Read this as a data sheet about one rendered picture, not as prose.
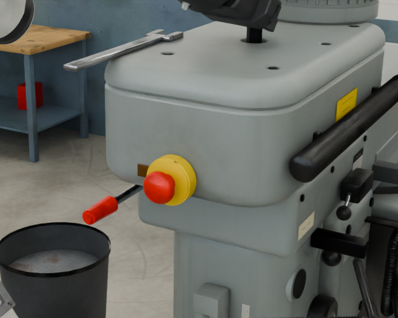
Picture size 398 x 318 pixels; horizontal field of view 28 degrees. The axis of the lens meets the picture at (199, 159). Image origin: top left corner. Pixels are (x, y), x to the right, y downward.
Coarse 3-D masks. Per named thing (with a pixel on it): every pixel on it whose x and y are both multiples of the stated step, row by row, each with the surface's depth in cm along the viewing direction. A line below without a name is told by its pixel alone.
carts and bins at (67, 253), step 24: (0, 240) 332; (24, 240) 345; (48, 240) 351; (72, 240) 352; (96, 240) 346; (0, 264) 316; (24, 264) 339; (48, 264) 339; (72, 264) 340; (96, 264) 316; (24, 288) 312; (48, 288) 310; (72, 288) 313; (96, 288) 322; (24, 312) 317; (48, 312) 314; (72, 312) 317; (96, 312) 327
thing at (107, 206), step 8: (136, 184) 108; (128, 192) 106; (136, 192) 108; (104, 200) 101; (112, 200) 102; (120, 200) 104; (88, 208) 99; (96, 208) 99; (104, 208) 100; (112, 208) 102; (88, 216) 98; (96, 216) 99; (104, 216) 101; (88, 224) 99
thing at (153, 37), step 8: (152, 32) 110; (160, 32) 111; (176, 32) 110; (136, 40) 104; (144, 40) 105; (152, 40) 105; (160, 40) 107; (168, 40) 108; (112, 48) 100; (120, 48) 100; (128, 48) 100; (136, 48) 102; (88, 56) 96; (96, 56) 95; (104, 56) 96; (112, 56) 97; (64, 64) 92; (72, 64) 91; (80, 64) 92; (88, 64) 93; (96, 64) 94
